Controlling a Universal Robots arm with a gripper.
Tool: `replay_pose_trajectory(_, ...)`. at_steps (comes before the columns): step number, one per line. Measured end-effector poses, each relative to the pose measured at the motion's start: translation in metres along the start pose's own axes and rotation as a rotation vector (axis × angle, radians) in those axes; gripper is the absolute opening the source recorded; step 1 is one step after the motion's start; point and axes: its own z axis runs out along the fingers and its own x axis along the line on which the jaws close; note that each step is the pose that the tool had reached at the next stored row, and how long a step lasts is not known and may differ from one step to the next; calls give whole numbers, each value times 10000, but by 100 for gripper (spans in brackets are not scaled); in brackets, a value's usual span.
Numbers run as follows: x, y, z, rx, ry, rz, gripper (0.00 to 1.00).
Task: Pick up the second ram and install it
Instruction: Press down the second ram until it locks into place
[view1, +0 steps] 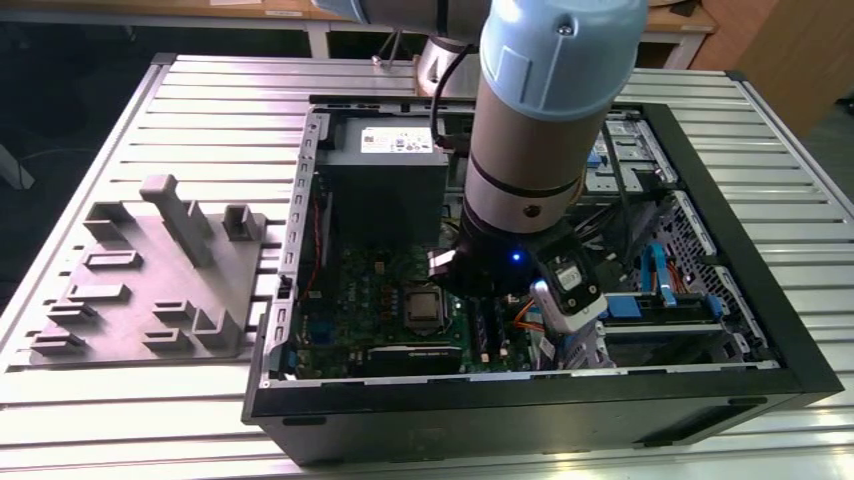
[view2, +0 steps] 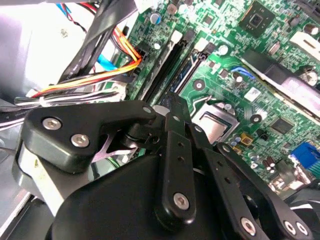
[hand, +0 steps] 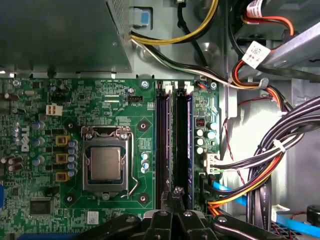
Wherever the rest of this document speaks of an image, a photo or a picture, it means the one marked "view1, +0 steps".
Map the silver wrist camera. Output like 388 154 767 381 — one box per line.
528 239 609 335

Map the green motherboard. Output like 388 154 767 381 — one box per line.
285 242 535 377

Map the metal drive cage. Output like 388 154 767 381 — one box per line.
579 115 676 204

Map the wooden cabinet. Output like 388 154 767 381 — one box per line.
690 0 854 139

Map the metal disk bay cage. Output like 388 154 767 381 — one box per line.
559 319 779 374

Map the hard disk in blue carrier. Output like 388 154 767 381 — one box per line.
601 292 726 326

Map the black open PC case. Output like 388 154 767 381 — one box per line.
239 93 846 469

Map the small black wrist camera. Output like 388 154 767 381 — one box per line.
424 246 461 282

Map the grey chair leg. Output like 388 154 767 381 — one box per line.
0 143 36 191

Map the wooden desk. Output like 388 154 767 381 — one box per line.
0 0 722 71

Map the black graphics card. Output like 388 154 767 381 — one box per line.
363 341 467 377

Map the loose cable with plug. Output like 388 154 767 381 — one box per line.
369 27 405 70

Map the grey power supply unit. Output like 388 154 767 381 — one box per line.
312 115 468 249

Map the silver CPU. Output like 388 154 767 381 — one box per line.
404 292 447 322

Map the CPU socket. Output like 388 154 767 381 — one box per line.
397 275 456 337

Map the grey plastic part rack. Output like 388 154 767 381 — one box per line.
25 172 281 366

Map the blue SATA cable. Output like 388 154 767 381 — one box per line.
637 242 680 307

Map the orange wire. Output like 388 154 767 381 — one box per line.
509 299 543 332

